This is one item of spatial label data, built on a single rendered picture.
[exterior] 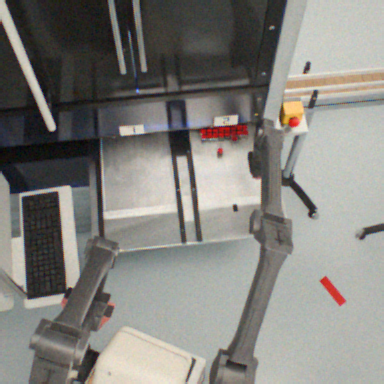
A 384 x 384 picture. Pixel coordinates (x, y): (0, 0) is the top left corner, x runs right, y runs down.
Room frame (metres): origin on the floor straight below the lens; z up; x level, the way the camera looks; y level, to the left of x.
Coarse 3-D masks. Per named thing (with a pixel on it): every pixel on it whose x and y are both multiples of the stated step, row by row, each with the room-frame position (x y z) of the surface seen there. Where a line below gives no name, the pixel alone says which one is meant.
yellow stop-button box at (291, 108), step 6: (282, 102) 1.17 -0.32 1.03; (288, 102) 1.17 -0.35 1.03; (294, 102) 1.16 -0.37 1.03; (300, 102) 1.16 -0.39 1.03; (282, 108) 1.15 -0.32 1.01; (288, 108) 1.14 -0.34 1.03; (294, 108) 1.14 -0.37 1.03; (300, 108) 1.14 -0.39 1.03; (282, 114) 1.14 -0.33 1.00; (288, 114) 1.11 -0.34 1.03; (294, 114) 1.12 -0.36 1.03; (300, 114) 1.12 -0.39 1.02; (282, 120) 1.12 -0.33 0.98; (288, 120) 1.12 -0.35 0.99; (300, 120) 1.12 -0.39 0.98
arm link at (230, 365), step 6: (228, 360) 0.22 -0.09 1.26; (228, 366) 0.20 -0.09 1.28; (234, 366) 0.20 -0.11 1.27; (240, 366) 0.21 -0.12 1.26; (228, 372) 0.19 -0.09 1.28; (234, 372) 0.19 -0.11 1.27; (240, 372) 0.19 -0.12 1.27; (228, 378) 0.17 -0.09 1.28; (234, 378) 0.18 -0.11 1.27; (240, 378) 0.18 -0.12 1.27
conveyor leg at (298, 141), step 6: (306, 114) 1.29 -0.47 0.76; (312, 114) 1.29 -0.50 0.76; (306, 120) 1.28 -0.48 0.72; (294, 138) 1.30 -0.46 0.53; (300, 138) 1.28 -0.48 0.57; (294, 144) 1.29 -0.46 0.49; (300, 144) 1.28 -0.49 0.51; (294, 150) 1.29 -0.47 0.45; (300, 150) 1.29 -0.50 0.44; (288, 156) 1.31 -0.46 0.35; (294, 156) 1.28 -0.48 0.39; (288, 162) 1.29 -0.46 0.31; (294, 162) 1.28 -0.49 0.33; (288, 168) 1.29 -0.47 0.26; (282, 174) 1.31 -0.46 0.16; (288, 174) 1.28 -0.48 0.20
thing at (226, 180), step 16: (192, 144) 1.06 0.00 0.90; (208, 144) 1.07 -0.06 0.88; (224, 144) 1.07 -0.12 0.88; (240, 144) 1.07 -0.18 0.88; (208, 160) 1.00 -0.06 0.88; (224, 160) 1.00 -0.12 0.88; (240, 160) 1.00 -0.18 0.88; (208, 176) 0.93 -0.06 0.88; (224, 176) 0.93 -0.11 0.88; (240, 176) 0.94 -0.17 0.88; (208, 192) 0.87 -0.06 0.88; (224, 192) 0.87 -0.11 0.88; (240, 192) 0.87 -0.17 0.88; (256, 192) 0.87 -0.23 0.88
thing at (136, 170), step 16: (112, 144) 1.07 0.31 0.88; (128, 144) 1.07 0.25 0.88; (144, 144) 1.07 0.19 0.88; (160, 144) 1.07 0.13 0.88; (112, 160) 1.00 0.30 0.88; (128, 160) 1.00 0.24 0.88; (144, 160) 1.00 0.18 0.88; (160, 160) 1.00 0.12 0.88; (112, 176) 0.93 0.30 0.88; (128, 176) 0.93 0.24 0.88; (144, 176) 0.93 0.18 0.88; (160, 176) 0.93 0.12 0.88; (112, 192) 0.87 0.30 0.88; (128, 192) 0.87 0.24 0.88; (144, 192) 0.87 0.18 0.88; (160, 192) 0.87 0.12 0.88; (112, 208) 0.80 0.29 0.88; (128, 208) 0.79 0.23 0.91; (144, 208) 0.79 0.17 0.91; (160, 208) 0.80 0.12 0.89
